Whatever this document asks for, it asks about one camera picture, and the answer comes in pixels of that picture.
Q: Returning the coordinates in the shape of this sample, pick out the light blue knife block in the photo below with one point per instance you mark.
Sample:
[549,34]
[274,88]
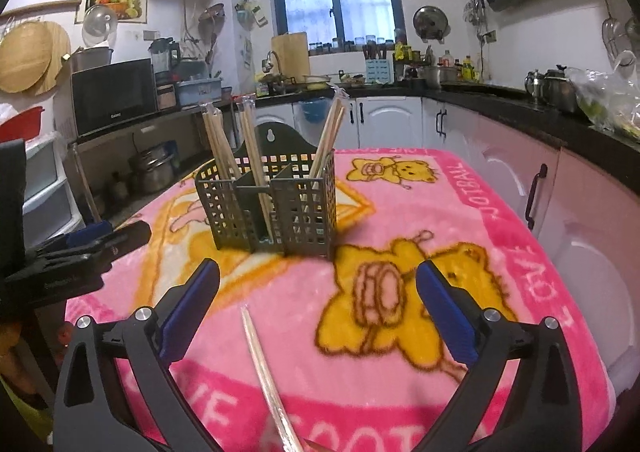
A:
[379,71]

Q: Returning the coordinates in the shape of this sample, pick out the yellow oil bottle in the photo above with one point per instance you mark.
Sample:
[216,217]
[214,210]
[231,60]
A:
[468,69]

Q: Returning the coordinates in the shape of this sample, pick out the chopstick pair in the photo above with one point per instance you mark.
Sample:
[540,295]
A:
[330,130]
[219,143]
[284,426]
[255,157]

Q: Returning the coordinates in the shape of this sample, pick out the metal storage shelf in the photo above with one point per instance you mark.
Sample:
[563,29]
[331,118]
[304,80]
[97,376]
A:
[121,168]

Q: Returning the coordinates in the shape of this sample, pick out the stacked steel pots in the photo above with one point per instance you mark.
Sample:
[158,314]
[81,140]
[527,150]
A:
[152,169]

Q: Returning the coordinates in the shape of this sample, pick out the wooden cutting board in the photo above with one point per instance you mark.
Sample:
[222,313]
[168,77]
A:
[292,55]

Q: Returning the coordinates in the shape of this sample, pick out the glass pot lid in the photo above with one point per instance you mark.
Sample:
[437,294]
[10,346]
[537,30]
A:
[99,28]

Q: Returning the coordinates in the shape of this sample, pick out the fruit picture frame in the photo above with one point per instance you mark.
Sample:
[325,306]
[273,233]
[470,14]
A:
[129,11]

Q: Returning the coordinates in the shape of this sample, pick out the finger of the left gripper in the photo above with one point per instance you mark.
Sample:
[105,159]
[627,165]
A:
[88,234]

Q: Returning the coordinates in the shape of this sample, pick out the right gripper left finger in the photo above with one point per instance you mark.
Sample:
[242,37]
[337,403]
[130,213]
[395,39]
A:
[91,410]

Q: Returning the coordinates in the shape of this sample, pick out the person's right hand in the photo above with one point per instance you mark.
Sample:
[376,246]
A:
[316,446]

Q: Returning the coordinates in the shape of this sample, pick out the clear plastic bag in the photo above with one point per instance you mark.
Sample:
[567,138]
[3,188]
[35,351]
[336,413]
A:
[609,101]

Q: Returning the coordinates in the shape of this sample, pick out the black microwave oven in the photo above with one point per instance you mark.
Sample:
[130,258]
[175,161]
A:
[112,94]

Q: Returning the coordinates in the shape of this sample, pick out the red plastic basin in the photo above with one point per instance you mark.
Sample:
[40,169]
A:
[25,125]

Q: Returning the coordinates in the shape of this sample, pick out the steel kettle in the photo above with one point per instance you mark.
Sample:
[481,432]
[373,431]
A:
[558,91]

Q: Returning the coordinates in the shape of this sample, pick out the hanging steel pot lid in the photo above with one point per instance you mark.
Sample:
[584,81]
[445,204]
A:
[431,24]

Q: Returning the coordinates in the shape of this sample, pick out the round bamboo board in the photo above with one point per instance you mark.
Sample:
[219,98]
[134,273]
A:
[32,56]

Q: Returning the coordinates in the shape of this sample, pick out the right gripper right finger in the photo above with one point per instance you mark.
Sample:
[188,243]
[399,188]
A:
[542,410]

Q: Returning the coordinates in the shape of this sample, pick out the steel pot on counter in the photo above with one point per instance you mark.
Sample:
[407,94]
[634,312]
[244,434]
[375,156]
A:
[437,76]

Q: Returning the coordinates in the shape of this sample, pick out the dark green utensil holder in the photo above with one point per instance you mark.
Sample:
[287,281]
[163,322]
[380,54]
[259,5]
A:
[291,214]

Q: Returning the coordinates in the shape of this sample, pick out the blue plastic dish box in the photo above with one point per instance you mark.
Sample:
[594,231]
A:
[197,92]

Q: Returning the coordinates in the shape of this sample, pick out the black blender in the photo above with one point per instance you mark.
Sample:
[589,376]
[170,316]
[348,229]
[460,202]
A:
[165,55]

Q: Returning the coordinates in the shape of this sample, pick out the blue hanging trash bin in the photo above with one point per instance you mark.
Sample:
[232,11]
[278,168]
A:
[315,111]

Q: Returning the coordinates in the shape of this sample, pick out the pink cartoon bear blanket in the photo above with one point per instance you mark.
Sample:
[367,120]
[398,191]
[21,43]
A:
[355,356]

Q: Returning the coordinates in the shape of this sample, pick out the white plastic drawer unit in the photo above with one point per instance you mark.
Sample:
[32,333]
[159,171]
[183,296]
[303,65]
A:
[49,207]

